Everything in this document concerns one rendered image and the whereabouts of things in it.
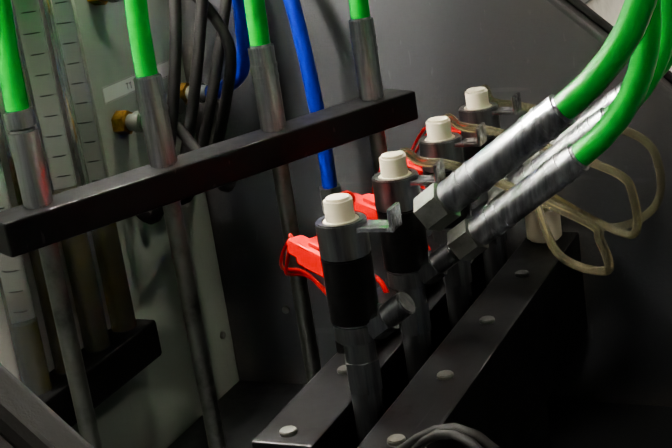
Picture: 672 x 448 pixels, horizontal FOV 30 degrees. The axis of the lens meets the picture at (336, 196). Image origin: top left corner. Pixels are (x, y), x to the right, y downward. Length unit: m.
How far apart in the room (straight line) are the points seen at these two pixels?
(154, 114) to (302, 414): 0.22
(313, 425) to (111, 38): 0.39
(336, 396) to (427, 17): 0.35
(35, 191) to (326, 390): 0.21
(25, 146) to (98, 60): 0.21
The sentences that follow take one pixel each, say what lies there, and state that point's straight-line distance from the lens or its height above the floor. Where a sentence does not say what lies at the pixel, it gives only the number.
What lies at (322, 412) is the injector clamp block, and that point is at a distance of 0.71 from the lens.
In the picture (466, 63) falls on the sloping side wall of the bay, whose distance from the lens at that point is 0.96.
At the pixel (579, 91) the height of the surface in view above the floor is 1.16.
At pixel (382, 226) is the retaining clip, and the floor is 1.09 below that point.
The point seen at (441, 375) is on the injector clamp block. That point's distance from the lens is 0.73.
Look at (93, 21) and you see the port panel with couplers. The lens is 0.96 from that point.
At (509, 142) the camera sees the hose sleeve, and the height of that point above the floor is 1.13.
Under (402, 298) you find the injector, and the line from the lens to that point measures 0.68.
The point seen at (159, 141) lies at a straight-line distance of 0.80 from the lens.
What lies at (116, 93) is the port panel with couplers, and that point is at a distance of 0.98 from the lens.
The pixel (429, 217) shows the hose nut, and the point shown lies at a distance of 0.64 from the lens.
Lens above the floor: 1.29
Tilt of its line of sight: 16 degrees down
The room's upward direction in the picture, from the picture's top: 9 degrees counter-clockwise
